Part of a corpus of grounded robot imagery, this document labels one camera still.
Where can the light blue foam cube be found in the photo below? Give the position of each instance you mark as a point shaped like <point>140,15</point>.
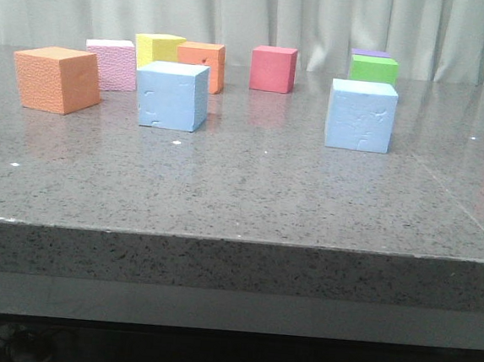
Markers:
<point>360,116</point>
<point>173,95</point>

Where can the red foam cube centre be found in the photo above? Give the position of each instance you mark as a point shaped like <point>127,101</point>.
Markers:
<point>273,69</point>

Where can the small orange foam cube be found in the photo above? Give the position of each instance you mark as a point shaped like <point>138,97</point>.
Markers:
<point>211,55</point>

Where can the yellow foam cube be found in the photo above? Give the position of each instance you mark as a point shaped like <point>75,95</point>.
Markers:
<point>157,47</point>

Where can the pink foam cube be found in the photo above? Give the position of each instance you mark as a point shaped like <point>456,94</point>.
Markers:
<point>116,64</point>

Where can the green foam cube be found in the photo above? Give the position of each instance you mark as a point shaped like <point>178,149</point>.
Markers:
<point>373,69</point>

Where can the purple foam cube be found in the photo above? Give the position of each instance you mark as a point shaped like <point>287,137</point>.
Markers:
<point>369,53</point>

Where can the large orange foam cube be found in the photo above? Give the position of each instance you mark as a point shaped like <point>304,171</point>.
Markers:
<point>57,79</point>

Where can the grey curtain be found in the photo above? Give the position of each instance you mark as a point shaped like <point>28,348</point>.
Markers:
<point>437,40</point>

